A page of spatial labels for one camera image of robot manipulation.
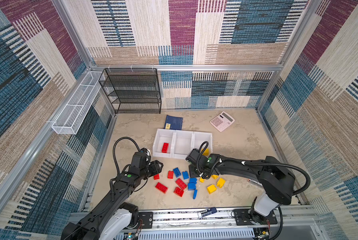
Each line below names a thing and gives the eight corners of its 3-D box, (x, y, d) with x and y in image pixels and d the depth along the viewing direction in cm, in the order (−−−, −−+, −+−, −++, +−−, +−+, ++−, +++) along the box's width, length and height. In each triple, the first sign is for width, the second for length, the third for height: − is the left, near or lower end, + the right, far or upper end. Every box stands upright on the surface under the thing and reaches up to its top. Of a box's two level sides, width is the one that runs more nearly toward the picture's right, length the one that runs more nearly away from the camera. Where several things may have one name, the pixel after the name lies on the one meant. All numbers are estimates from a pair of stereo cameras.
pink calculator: (222, 133, 108) (223, 130, 105) (209, 123, 114) (210, 120, 111) (235, 122, 114) (236, 119, 112) (222, 113, 120) (223, 110, 117)
